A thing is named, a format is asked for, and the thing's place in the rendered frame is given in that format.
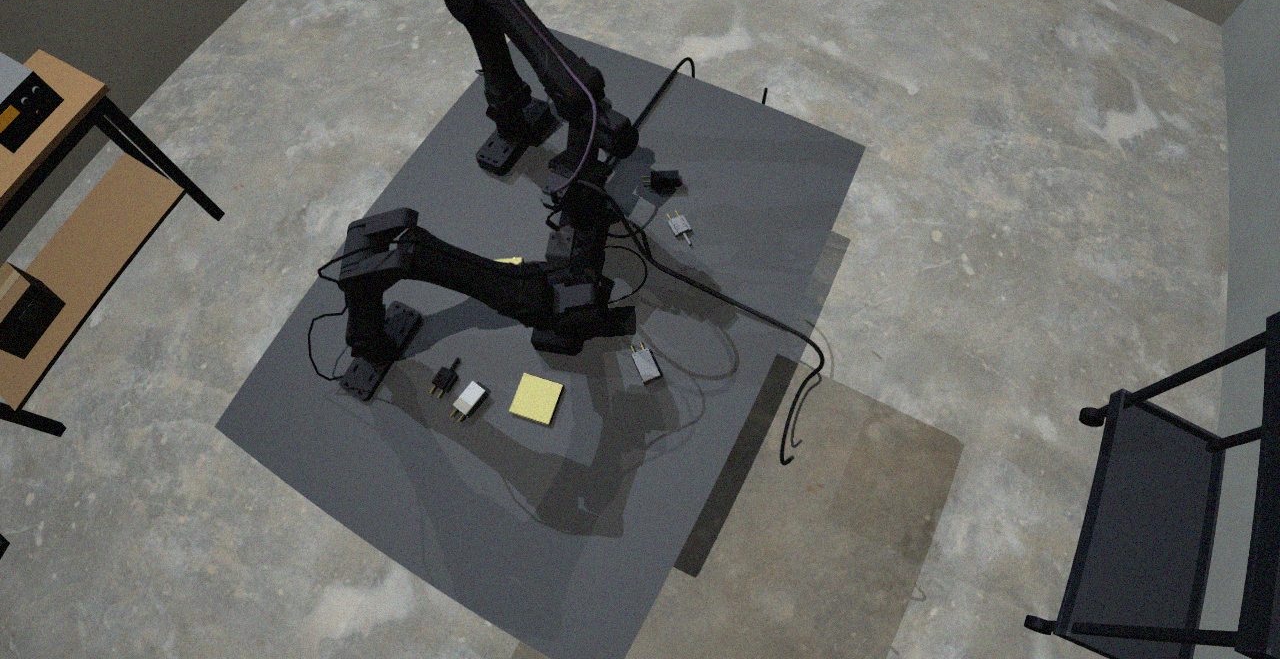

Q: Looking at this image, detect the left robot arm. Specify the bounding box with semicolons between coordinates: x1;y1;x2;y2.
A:
444;0;639;170

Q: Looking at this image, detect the white plug with two brass pins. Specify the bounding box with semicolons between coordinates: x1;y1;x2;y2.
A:
451;381;488;424

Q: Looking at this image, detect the black plug with two brass prongs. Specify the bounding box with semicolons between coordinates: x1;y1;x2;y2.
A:
643;170;678;188

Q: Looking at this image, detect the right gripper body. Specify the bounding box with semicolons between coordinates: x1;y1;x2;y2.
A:
532;232;595;287

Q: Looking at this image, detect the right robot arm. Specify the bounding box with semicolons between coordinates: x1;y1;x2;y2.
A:
338;209;608;401

